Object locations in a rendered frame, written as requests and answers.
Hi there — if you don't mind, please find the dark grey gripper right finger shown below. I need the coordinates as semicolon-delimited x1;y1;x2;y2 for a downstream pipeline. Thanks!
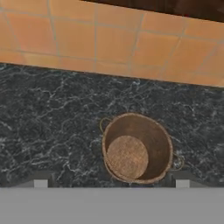
168;170;214;189

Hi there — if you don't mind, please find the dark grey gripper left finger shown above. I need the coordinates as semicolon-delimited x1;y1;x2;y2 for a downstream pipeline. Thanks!
10;170;56;189

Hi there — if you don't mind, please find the dark wood wall cabinet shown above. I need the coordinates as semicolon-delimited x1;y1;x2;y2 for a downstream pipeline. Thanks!
79;0;224;24

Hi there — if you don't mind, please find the brown woven basket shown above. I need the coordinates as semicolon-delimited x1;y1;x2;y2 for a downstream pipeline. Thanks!
99;112;186;186

